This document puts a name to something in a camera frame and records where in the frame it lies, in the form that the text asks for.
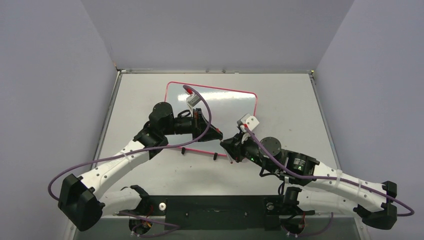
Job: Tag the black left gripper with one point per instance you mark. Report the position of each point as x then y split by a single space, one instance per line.
199 123

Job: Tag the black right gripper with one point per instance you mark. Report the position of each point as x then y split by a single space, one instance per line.
238 147

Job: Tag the pink-framed whiteboard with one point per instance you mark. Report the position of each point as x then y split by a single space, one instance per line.
227 107

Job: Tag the white whiteboard marker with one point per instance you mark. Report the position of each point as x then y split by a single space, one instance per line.
228 157

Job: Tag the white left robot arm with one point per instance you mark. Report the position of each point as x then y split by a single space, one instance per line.
83 198

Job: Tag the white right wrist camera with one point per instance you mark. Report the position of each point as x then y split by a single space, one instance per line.
247 121

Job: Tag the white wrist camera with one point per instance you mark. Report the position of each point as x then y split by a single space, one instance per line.
247 121
192 100

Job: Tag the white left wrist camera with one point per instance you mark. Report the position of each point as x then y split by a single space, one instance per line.
192 100

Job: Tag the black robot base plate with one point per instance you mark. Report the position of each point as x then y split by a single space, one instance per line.
220 212

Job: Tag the aluminium table edge frame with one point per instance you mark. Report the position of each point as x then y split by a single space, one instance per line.
288 108

